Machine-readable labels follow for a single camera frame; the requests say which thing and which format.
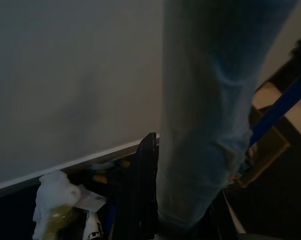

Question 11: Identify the small white paper card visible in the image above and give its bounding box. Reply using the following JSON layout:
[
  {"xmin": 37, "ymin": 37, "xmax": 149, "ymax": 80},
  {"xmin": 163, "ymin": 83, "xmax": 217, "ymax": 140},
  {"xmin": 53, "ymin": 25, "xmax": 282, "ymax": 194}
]
[{"xmin": 75, "ymin": 189, "xmax": 108, "ymax": 213}]

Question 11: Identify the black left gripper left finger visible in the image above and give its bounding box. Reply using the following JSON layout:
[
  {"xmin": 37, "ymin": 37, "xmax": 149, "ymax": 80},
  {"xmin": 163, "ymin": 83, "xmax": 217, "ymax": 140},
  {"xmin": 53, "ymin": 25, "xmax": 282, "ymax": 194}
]
[{"xmin": 114, "ymin": 131, "xmax": 159, "ymax": 240}]

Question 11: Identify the white red package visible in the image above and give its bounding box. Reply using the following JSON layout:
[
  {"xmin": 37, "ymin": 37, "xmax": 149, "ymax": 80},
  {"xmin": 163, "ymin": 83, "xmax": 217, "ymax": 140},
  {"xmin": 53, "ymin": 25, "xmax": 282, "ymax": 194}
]
[{"xmin": 86, "ymin": 212, "xmax": 104, "ymax": 240}]

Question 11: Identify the broom with white handle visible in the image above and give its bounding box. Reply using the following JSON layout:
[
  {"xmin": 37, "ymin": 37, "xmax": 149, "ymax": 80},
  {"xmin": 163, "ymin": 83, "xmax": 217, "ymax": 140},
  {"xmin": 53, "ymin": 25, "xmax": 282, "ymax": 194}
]
[{"xmin": 156, "ymin": 0, "xmax": 299, "ymax": 236}]

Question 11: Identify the white plastic bag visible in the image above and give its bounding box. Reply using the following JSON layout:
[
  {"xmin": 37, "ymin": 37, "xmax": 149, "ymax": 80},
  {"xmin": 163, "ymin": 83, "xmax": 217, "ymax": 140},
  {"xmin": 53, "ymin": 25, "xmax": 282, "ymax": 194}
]
[{"xmin": 31, "ymin": 171, "xmax": 83, "ymax": 240}]

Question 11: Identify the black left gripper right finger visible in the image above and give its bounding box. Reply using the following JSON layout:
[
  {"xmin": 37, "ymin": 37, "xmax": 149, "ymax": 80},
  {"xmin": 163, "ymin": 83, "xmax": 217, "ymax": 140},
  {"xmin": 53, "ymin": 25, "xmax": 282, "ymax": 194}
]
[{"xmin": 192, "ymin": 188, "xmax": 248, "ymax": 240}]

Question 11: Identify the orange snack wrapper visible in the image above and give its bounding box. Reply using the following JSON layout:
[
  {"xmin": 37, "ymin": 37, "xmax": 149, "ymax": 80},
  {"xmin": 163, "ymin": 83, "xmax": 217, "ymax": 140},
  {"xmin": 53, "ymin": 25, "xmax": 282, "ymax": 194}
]
[{"xmin": 93, "ymin": 174, "xmax": 109, "ymax": 185}]

